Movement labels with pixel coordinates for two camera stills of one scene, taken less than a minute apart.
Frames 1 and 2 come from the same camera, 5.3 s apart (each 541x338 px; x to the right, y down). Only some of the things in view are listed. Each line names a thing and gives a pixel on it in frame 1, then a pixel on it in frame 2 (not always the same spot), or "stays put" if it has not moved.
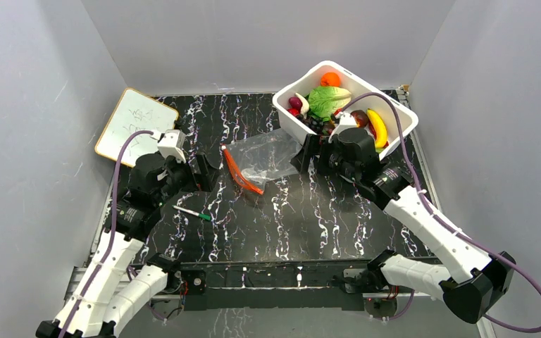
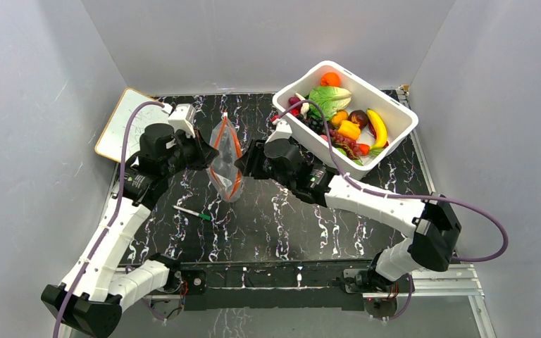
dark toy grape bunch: (317, 125) stays put
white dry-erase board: (134, 112) stays put
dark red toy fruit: (361, 117) stays put
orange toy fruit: (330, 79) stays put
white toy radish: (305, 105) stays put
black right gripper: (312, 147) → (249, 164)
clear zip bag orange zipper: (237, 175) → (223, 173)
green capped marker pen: (203, 216) stays put
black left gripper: (205, 182) → (205, 153)
